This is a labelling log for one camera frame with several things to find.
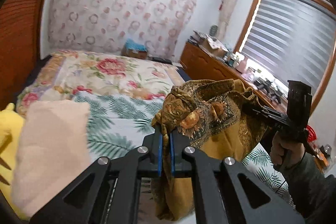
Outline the wooden sideboard cabinet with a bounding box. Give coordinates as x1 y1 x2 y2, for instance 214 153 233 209
180 42 329 170

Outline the right hand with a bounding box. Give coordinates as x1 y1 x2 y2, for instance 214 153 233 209
270 132 305 168

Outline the circle pattern lace curtain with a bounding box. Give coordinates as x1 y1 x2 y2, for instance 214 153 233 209
48 0 197 59

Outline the mustard gold patterned garment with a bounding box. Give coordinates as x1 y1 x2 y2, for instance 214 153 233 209
151 80 266 221

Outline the open cardboard box on cabinet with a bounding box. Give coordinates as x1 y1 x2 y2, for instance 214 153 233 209
201 35 228 58

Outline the grey sleeve forearm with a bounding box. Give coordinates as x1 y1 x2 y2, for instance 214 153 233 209
282 153 336 223

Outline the yellow plush toy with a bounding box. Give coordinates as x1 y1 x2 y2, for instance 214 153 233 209
1 103 27 220

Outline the pink vase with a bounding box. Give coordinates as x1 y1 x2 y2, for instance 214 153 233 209
235 56 248 74

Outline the zebra window blind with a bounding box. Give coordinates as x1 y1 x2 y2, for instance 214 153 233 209
240 0 335 92

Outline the floral bedspread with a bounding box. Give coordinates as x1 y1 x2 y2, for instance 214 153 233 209
16 51 184 116

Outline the palm leaf print blanket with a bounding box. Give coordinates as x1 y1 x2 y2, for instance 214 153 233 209
72 91 293 205

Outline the cardboard box with blue cloth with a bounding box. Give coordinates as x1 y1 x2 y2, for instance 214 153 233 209
121 39 148 60

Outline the wooden louvered wardrobe door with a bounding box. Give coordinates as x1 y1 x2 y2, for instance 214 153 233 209
1 0 45 108

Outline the beige folded cloth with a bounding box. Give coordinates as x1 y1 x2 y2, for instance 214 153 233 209
11 100 91 218

